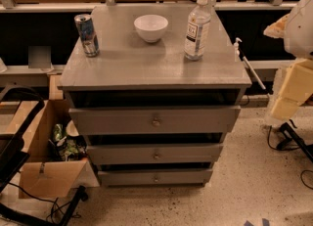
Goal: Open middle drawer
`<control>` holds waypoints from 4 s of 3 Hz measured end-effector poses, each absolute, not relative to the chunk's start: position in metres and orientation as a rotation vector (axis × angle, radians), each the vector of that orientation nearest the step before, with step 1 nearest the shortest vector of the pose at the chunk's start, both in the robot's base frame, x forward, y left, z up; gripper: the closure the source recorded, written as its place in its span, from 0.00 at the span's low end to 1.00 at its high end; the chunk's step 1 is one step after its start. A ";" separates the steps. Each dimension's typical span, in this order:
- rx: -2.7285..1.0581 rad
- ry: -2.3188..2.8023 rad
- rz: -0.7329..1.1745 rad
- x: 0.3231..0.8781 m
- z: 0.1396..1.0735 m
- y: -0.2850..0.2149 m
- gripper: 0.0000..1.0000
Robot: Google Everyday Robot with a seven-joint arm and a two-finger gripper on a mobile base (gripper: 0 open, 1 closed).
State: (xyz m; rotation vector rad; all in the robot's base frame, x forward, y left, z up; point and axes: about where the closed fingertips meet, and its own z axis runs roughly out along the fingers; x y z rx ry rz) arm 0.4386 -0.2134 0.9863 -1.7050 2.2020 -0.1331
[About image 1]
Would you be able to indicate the white pump dispenser bottle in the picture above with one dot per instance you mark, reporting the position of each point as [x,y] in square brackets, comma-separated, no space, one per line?
[237,47]

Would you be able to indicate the black chair frame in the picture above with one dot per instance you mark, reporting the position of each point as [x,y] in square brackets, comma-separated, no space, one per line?
[12,158]

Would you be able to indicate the grey drawer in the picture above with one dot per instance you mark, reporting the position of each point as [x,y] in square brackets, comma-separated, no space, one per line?
[154,153]
[155,177]
[113,121]

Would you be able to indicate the white ceramic bowl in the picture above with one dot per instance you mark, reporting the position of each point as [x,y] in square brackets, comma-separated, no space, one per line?
[151,27]

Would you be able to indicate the grey top drawer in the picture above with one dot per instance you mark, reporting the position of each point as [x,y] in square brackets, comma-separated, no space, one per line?
[113,121]

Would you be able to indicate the grey bottom drawer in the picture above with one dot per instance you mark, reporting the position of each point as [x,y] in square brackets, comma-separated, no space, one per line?
[155,177]

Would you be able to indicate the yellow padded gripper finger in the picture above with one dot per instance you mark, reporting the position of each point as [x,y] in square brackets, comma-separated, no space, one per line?
[296,89]
[276,29]

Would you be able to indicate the grey wooden drawer cabinet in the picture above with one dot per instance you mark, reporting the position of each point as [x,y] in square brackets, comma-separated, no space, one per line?
[132,73]

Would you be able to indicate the blue silver drink can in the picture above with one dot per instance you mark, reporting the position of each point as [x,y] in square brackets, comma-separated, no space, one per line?
[87,34]

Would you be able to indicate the brown cardboard box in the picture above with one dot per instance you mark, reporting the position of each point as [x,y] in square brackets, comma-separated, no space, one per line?
[41,175]

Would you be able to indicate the white grabber stick tool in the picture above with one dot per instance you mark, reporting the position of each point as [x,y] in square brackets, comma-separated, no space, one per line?
[286,129]

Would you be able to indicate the clear plastic water bottle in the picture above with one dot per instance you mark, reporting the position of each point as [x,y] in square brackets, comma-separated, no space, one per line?
[197,31]

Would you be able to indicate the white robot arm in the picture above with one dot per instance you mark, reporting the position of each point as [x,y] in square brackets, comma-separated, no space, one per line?
[296,29]

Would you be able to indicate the green snack bags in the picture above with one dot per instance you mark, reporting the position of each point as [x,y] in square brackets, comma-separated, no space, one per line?
[66,144]

